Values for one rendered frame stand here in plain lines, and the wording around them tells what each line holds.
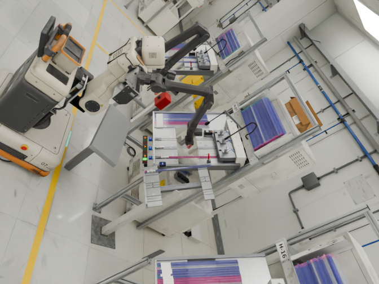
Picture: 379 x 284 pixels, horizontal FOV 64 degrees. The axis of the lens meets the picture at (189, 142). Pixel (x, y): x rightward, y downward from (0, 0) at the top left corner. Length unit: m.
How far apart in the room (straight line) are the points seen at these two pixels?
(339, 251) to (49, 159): 2.02
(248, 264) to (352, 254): 0.61
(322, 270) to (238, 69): 2.45
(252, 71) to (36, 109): 2.46
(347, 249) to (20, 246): 2.03
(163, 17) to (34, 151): 4.93
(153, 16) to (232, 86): 3.38
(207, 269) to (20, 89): 1.58
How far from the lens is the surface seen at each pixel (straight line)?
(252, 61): 3.69
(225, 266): 2.05
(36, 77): 2.05
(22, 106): 2.21
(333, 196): 3.80
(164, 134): 2.72
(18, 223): 2.43
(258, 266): 2.13
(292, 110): 3.06
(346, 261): 2.13
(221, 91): 3.82
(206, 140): 2.71
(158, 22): 6.85
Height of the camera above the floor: 1.97
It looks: 23 degrees down
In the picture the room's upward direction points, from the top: 57 degrees clockwise
